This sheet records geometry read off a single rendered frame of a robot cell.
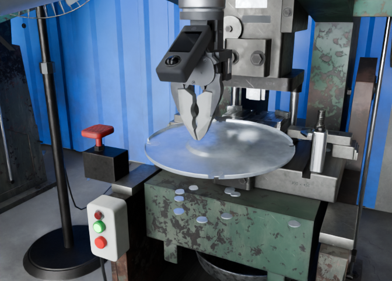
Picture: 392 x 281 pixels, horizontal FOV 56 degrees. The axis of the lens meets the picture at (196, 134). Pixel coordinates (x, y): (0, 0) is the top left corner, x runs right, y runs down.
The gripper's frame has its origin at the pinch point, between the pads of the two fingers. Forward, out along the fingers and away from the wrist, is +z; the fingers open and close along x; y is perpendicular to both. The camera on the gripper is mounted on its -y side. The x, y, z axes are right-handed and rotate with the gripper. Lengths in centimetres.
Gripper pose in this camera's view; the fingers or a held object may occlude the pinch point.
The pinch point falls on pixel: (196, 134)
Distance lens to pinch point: 63.5
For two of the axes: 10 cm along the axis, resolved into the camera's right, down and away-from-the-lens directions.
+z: 0.0, 9.5, 3.1
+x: -9.0, -1.4, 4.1
